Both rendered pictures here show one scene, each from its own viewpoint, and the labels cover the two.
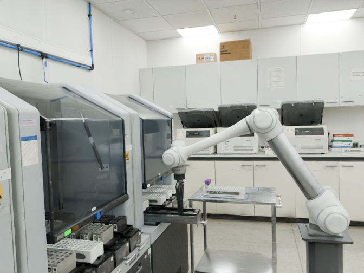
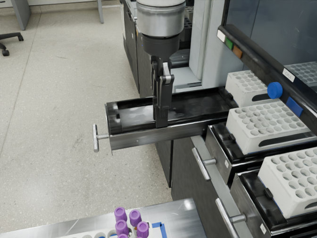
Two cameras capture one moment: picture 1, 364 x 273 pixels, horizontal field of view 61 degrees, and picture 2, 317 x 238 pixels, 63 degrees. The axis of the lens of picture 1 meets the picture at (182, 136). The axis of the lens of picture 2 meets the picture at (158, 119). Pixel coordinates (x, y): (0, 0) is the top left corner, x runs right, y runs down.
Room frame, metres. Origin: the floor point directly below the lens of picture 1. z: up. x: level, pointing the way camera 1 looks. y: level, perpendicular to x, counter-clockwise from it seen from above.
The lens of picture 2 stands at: (2.38, -0.22, 1.25)
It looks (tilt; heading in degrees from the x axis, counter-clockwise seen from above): 41 degrees down; 151
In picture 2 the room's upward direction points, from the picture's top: straight up
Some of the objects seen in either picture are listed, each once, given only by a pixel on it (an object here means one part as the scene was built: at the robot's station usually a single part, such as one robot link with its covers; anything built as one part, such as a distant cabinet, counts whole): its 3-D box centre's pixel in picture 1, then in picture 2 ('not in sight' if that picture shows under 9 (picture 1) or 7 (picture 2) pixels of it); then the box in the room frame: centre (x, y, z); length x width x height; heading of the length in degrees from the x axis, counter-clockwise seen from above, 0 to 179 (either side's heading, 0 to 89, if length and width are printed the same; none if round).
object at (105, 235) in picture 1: (105, 235); not in sight; (1.42, 0.38, 0.85); 0.12 x 0.02 x 0.06; 165
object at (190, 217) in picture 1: (150, 214); (219, 108); (1.95, 0.22, 0.78); 0.73 x 0.14 x 0.09; 75
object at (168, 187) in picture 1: (158, 189); not in sight; (2.42, 0.20, 0.83); 0.30 x 0.10 x 0.06; 75
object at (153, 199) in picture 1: (143, 199); (292, 123); (2.13, 0.28, 0.83); 0.30 x 0.10 x 0.06; 75
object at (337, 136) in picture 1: (343, 135); not in sight; (4.15, -2.19, 1.10); 0.24 x 0.13 x 0.10; 73
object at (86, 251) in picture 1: (67, 251); not in sight; (1.30, 0.51, 0.83); 0.30 x 0.10 x 0.06; 75
